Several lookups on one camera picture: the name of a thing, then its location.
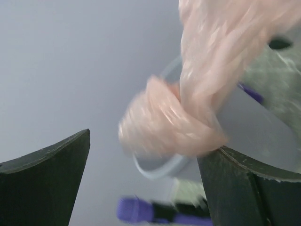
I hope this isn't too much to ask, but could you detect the pink plastic trash bag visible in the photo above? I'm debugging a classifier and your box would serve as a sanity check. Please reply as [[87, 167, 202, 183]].
[[119, 0, 301, 157]]

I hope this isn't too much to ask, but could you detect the purple microphone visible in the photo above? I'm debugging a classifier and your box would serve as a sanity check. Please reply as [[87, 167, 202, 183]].
[[116, 196, 213, 226]]

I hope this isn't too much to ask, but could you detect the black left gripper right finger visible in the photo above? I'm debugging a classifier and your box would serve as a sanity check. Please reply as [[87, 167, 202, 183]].
[[198, 147, 301, 226]]

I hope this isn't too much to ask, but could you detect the grey plastic trash bin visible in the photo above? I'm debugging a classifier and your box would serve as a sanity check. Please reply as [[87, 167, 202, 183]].
[[132, 56, 298, 181]]

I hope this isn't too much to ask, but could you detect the purple metronome box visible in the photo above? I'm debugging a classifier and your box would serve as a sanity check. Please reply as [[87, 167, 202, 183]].
[[238, 83, 264, 104]]

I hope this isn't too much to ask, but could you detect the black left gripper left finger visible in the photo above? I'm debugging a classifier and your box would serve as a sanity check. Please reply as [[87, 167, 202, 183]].
[[0, 129, 90, 226]]

